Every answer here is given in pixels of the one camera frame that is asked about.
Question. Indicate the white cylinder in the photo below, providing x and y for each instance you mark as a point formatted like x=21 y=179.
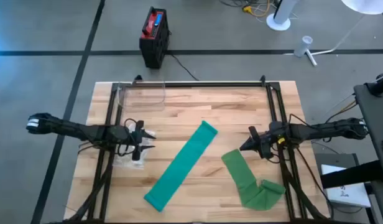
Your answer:
x=303 y=46

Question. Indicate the grey flat box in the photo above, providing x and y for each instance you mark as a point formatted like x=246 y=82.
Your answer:
x=334 y=158

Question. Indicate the dark grey side table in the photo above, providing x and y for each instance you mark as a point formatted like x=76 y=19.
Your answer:
x=371 y=105

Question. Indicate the black metal table frame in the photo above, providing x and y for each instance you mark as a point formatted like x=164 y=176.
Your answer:
x=210 y=85

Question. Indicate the white pedestal fan stand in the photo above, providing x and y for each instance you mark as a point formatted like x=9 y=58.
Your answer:
x=280 y=18

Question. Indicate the white floor lamp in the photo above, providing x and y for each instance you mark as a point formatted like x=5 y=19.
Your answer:
x=365 y=6

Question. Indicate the white box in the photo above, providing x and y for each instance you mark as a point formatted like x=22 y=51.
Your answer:
x=347 y=193

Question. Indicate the clear plastic bag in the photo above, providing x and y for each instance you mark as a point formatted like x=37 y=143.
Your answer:
x=129 y=162

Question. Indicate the teal green bandage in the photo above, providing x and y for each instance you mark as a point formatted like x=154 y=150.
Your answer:
x=179 y=168

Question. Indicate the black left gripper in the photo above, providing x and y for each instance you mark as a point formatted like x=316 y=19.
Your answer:
x=138 y=133

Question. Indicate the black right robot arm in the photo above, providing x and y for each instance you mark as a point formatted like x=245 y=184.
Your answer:
x=319 y=130

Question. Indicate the clear plastic container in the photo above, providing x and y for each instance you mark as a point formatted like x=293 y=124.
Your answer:
x=145 y=99

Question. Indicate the red and black battery box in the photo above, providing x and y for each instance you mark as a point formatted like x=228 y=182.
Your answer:
x=154 y=46

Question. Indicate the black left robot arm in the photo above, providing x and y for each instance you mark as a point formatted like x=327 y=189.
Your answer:
x=85 y=132

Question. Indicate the light green bandage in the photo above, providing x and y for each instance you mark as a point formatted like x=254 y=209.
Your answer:
x=241 y=174

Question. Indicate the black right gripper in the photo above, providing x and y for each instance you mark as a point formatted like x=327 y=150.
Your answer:
x=272 y=137

